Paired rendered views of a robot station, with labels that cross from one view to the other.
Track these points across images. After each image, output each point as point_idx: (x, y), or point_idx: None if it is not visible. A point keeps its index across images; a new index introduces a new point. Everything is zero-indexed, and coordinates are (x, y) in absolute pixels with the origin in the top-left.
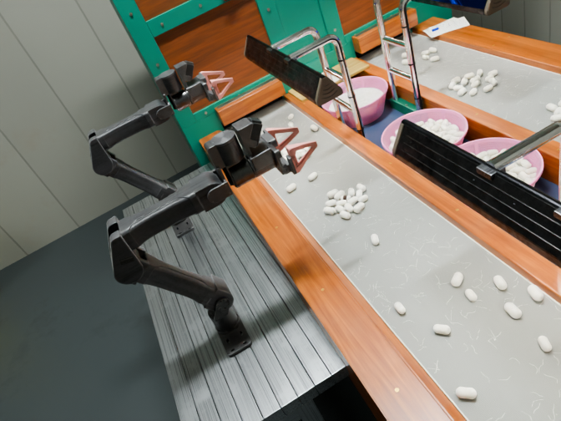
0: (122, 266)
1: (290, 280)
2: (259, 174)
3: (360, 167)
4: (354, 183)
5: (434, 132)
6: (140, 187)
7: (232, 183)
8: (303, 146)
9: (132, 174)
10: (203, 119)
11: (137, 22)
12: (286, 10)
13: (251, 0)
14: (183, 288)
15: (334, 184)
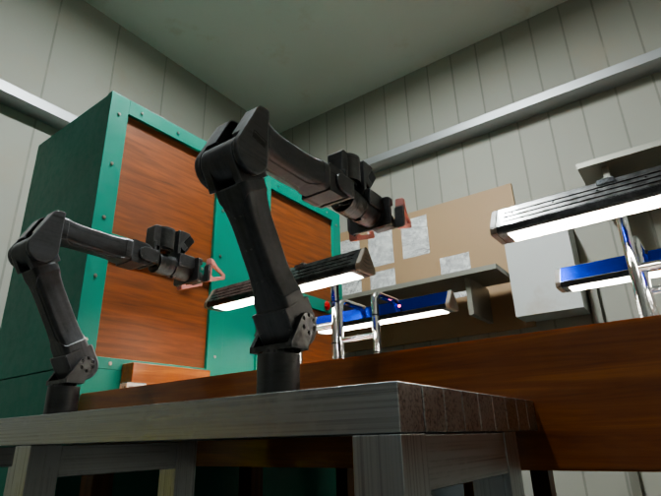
0: (252, 139)
1: (366, 379)
2: (368, 210)
3: None
4: None
5: None
6: (56, 318)
7: (343, 202)
8: (406, 213)
9: (60, 292)
10: (101, 370)
11: (104, 227)
12: (229, 318)
13: (206, 288)
14: (274, 254)
15: None
